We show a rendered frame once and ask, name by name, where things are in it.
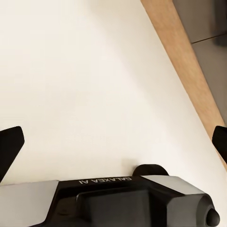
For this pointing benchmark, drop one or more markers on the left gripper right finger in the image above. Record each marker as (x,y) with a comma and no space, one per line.
(219,140)

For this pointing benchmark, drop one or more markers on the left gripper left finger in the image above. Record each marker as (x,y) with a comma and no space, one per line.
(11,142)

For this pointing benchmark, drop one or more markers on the cabinet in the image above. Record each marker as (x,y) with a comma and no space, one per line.
(205,24)

